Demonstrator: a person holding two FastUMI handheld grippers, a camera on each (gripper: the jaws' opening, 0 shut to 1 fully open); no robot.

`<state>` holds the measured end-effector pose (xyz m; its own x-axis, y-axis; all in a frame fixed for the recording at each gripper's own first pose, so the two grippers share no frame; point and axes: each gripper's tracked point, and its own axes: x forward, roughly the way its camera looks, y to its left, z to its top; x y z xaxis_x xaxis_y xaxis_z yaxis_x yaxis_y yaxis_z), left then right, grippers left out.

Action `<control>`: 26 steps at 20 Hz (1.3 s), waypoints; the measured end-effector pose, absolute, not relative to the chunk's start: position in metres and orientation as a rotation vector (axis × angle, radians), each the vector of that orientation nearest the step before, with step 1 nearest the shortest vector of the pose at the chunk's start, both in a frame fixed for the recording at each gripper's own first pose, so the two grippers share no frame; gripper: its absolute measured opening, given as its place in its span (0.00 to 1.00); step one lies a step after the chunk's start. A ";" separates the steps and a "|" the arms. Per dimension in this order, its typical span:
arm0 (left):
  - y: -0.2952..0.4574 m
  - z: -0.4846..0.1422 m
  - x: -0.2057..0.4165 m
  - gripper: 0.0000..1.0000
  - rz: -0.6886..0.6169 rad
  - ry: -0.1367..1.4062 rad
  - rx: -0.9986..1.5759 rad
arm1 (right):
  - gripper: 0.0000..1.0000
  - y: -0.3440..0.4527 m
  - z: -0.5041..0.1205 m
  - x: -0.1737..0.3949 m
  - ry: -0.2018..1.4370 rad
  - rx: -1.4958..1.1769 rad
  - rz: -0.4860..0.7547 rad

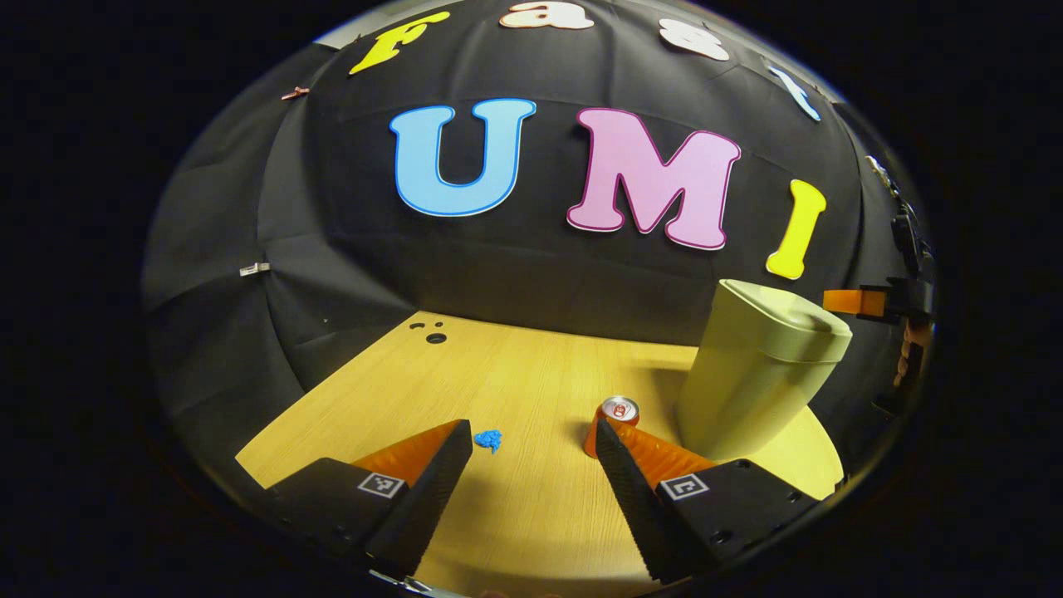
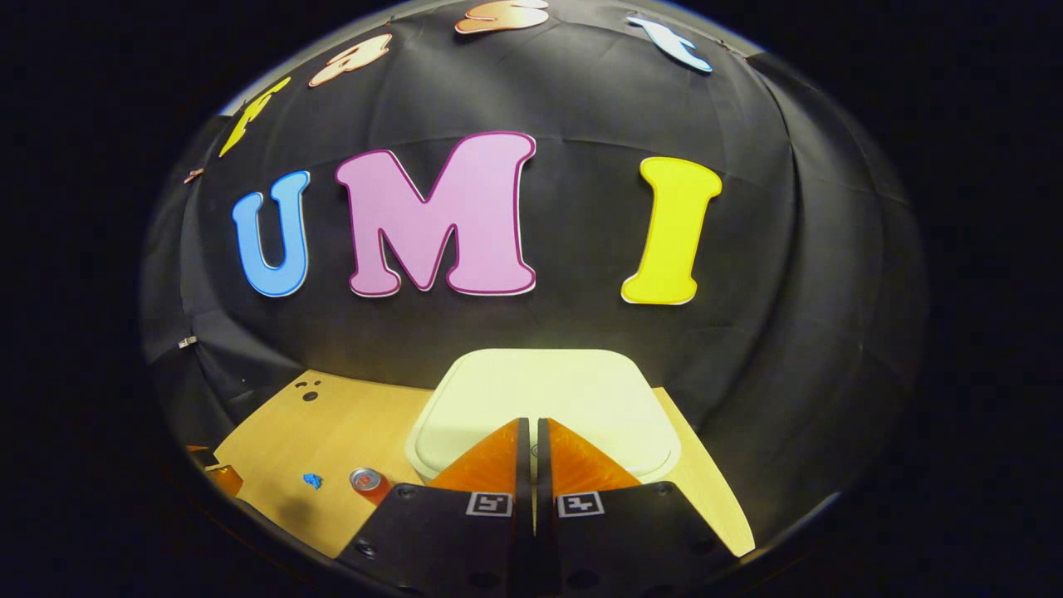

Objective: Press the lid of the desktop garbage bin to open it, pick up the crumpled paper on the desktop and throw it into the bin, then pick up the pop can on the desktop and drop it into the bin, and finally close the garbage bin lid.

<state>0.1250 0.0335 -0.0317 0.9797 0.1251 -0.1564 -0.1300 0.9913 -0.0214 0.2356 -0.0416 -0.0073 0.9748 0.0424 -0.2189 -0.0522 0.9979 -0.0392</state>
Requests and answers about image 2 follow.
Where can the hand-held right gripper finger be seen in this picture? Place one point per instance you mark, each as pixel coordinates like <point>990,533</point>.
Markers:
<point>544,531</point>
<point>523,531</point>

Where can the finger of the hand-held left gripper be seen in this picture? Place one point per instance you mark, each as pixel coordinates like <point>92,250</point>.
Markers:
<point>226,480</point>

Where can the blue paper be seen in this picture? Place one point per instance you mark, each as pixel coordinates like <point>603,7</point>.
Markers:
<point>312,480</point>

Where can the green desktop garbage bin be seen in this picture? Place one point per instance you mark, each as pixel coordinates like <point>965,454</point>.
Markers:
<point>540,390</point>

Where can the orange pop can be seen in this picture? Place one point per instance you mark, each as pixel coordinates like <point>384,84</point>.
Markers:
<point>374,490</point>

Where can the black backdrop cloth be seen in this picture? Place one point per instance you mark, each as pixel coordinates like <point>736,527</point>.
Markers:
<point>581,208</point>

